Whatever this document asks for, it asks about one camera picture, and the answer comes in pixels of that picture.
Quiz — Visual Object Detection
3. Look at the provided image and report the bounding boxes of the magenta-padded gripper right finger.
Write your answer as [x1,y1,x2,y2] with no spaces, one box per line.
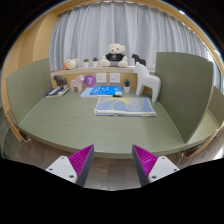
[131,144,181,187]

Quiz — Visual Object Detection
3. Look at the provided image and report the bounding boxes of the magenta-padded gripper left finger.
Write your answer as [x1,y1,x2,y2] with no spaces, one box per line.
[45,144,95,188]

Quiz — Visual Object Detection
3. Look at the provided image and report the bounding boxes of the blue towel with yellow print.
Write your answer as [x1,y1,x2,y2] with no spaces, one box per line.
[93,96,158,118]

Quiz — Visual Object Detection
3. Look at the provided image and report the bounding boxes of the light blue book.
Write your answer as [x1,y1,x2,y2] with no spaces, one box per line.
[80,87,96,98]

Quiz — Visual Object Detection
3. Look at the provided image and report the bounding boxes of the spiky potted plant, white pot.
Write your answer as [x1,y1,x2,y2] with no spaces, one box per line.
[123,78,132,94]

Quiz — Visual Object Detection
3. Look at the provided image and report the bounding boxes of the bright blue book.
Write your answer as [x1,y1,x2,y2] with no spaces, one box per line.
[89,85,123,98]

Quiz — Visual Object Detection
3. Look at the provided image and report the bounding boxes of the pink horse figure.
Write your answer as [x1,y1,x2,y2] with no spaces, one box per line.
[69,74,85,93]

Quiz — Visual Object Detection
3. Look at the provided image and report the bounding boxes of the round purple number sign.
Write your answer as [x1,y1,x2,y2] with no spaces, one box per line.
[83,74,97,88]

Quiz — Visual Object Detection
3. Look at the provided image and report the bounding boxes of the large white horse figure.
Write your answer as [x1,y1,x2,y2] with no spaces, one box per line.
[132,61,162,103]

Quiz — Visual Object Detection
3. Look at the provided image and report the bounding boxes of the dark grey horse figure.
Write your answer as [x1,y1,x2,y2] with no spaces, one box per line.
[53,74,68,89]

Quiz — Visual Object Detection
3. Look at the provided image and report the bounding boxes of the curved wooden ledge shelf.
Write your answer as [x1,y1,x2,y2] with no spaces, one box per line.
[50,65,156,80]

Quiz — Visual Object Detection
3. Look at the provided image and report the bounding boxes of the small cream plush toy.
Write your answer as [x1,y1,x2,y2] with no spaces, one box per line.
[63,58,80,71]

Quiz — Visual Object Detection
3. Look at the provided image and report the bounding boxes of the black horse figure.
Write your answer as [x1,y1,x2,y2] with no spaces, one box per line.
[131,53,147,67]

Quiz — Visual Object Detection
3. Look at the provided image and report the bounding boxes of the cream teddy bear, black shirt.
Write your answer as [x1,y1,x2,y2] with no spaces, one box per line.
[99,43,129,68]

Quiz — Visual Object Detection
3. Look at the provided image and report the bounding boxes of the white curtain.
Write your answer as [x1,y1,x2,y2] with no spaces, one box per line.
[48,1,222,94]

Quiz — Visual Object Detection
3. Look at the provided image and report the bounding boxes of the white wall socket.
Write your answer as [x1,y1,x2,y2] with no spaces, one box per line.
[109,72,121,84]
[95,72,108,84]

